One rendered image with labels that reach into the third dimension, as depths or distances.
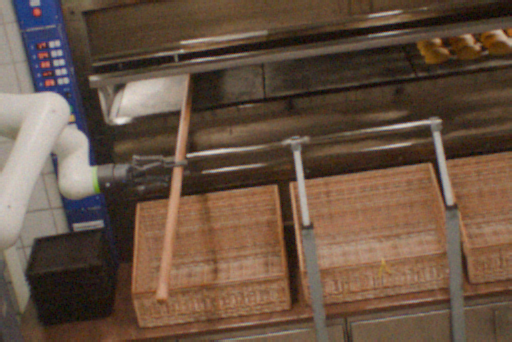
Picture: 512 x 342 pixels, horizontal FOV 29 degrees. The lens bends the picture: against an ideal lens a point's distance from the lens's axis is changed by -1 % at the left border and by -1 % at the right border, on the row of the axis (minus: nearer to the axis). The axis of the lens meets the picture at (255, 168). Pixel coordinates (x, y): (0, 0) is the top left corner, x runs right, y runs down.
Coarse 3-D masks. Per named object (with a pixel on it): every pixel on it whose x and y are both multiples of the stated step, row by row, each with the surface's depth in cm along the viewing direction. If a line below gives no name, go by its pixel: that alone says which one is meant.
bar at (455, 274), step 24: (432, 120) 337; (264, 144) 339; (288, 144) 339; (456, 216) 326; (312, 240) 329; (456, 240) 330; (312, 264) 333; (456, 264) 334; (312, 288) 337; (456, 288) 338; (456, 312) 342; (456, 336) 346
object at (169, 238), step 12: (192, 84) 396; (180, 132) 351; (180, 144) 341; (180, 156) 332; (180, 168) 324; (180, 180) 316; (168, 216) 294; (168, 228) 286; (168, 240) 280; (168, 252) 274; (168, 264) 268; (168, 276) 263; (168, 288) 259; (156, 300) 255
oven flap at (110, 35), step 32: (160, 0) 359; (192, 0) 358; (224, 0) 358; (256, 0) 357; (288, 0) 357; (320, 0) 357; (352, 0) 356; (384, 0) 356; (416, 0) 355; (448, 0) 355; (480, 0) 353; (96, 32) 360; (128, 32) 360; (160, 32) 360; (192, 32) 359; (224, 32) 359; (256, 32) 356; (288, 32) 358
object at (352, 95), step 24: (456, 72) 373; (480, 72) 369; (504, 72) 369; (288, 96) 375; (312, 96) 372; (336, 96) 372; (360, 96) 372; (120, 120) 378; (144, 120) 375; (168, 120) 375; (192, 120) 375
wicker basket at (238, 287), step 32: (224, 192) 384; (256, 192) 384; (160, 224) 386; (224, 224) 386; (256, 224) 386; (160, 256) 389; (224, 256) 388; (256, 256) 388; (192, 288) 348; (224, 288) 348; (256, 288) 349; (288, 288) 349; (160, 320) 355; (192, 320) 353
